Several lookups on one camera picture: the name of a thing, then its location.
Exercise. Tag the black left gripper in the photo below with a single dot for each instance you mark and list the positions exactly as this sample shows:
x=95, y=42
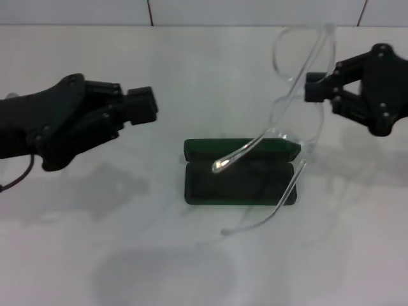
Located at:
x=38, y=124

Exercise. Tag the green glasses case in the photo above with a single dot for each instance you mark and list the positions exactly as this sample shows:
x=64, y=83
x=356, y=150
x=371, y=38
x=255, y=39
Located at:
x=242, y=191

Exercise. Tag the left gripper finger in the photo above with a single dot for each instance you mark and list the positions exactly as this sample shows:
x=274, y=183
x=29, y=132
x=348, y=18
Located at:
x=141, y=105

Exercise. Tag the clear white glasses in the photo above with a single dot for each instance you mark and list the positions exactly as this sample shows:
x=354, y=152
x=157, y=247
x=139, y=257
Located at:
x=220, y=165

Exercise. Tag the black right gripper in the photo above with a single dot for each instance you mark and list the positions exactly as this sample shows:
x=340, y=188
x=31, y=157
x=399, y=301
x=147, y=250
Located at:
x=385, y=92

